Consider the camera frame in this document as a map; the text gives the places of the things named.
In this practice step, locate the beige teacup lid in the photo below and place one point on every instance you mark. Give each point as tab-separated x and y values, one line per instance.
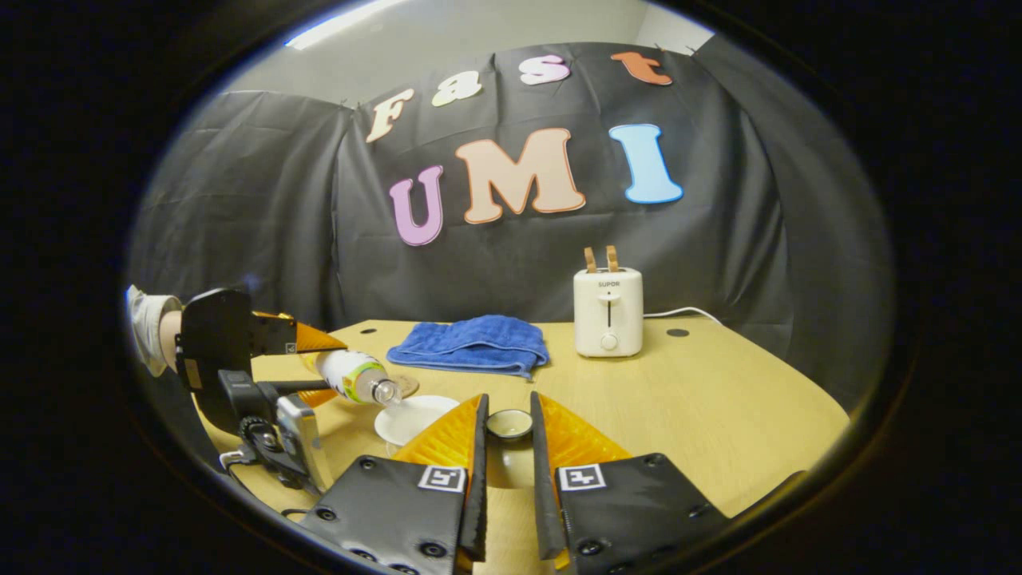
509	467

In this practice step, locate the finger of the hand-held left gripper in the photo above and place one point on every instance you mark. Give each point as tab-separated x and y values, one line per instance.
303	388
275	335

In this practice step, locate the blue folded towel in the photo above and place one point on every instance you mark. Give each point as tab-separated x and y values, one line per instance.
471	343

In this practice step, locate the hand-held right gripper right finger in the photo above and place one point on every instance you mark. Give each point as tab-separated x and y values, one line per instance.
543	495

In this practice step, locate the white toaster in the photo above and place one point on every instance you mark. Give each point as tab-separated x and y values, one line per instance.
607	319

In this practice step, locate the brown toast slice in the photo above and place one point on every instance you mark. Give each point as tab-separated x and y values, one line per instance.
590	261
612	259

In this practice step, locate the round cork coaster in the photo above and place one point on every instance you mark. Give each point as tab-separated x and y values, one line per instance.
409	387

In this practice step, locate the white teacup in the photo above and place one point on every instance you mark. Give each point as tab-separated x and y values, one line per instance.
411	419

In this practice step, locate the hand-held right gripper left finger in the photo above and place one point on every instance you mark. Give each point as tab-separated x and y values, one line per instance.
477	495

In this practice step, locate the black backdrop cloth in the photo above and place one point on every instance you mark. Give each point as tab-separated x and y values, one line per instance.
758	239

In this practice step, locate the clear water bottle white label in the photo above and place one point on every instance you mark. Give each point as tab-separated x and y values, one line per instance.
351	374

